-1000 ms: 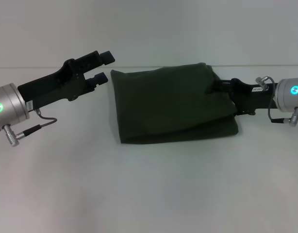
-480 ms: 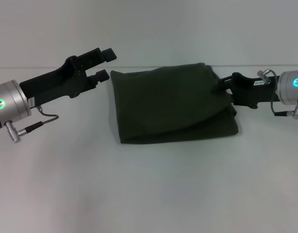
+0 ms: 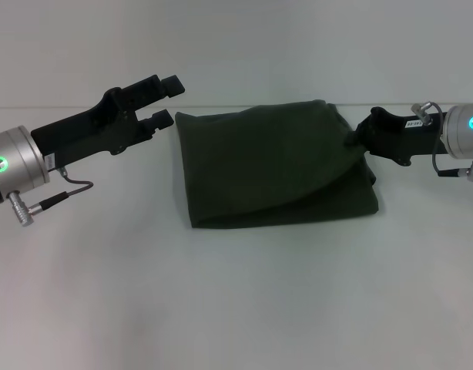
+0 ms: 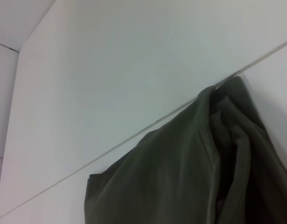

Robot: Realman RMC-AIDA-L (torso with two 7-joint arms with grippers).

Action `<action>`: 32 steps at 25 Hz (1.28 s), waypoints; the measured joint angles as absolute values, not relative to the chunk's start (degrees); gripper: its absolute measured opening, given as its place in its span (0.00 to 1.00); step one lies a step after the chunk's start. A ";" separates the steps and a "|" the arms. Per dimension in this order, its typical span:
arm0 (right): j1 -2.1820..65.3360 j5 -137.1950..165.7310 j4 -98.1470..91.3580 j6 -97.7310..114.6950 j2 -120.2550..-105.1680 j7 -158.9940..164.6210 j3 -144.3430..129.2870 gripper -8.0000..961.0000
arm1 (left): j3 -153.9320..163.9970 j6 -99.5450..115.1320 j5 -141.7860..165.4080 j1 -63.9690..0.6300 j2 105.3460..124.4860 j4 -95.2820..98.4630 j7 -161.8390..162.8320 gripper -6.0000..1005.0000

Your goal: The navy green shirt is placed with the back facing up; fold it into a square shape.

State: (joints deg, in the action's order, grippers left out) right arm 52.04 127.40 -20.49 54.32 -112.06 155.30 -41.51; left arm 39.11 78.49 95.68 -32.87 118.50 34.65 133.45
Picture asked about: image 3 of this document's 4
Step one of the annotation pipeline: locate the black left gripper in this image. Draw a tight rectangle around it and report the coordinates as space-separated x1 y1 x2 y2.
29 74 186 162

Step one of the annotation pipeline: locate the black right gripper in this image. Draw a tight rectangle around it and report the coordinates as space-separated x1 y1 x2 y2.
344 106 450 168

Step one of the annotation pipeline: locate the dark green shirt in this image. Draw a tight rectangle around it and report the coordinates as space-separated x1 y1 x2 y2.
174 99 379 230

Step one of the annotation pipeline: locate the silver right gripper cable connector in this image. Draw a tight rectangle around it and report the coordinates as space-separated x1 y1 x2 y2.
411 101 434 126

